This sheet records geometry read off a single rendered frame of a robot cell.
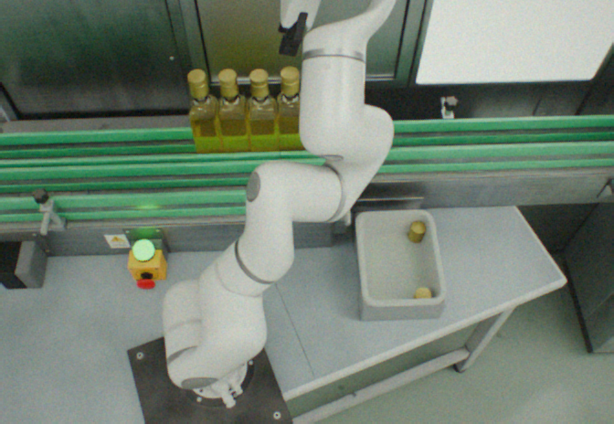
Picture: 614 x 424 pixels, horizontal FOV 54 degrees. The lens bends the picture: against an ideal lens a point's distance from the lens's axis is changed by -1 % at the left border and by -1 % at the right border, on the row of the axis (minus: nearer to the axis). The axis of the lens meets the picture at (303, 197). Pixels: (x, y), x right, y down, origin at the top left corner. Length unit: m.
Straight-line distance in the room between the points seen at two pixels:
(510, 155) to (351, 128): 0.66
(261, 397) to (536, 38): 0.92
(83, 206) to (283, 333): 0.49
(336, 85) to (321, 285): 0.67
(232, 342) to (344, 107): 0.36
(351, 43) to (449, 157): 0.60
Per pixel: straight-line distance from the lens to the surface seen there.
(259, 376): 1.27
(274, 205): 0.79
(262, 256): 0.83
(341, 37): 0.80
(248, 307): 0.89
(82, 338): 1.40
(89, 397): 1.35
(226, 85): 1.16
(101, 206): 1.31
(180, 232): 1.34
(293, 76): 1.15
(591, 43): 1.44
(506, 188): 1.47
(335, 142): 0.77
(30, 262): 1.42
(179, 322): 0.99
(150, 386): 1.30
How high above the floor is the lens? 1.99
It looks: 57 degrees down
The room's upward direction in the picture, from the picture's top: straight up
